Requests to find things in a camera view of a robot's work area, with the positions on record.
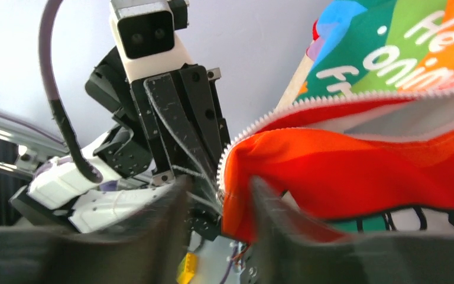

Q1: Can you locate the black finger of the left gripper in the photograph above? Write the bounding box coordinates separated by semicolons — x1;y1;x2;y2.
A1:
131;64;229;213

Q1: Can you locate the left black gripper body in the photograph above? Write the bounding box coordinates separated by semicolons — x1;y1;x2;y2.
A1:
85;49;221;241

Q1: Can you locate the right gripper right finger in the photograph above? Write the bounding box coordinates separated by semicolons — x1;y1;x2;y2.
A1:
250;177;454;283

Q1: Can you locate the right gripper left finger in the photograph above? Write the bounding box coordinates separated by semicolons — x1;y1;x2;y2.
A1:
0;176;192;283

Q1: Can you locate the rainbow white red hooded jacket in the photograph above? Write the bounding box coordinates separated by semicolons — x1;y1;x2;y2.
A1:
217;1;454;242

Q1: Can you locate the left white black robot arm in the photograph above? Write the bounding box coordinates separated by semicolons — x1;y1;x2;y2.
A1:
11;49;229;241

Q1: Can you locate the small yellow block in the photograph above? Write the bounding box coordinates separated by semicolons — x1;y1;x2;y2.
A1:
176;252;198;284

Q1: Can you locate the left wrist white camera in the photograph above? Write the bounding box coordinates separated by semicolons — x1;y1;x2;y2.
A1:
109;0;194;83

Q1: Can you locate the aluminium frame rail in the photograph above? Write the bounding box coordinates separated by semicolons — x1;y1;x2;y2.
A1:
0;113;67;180

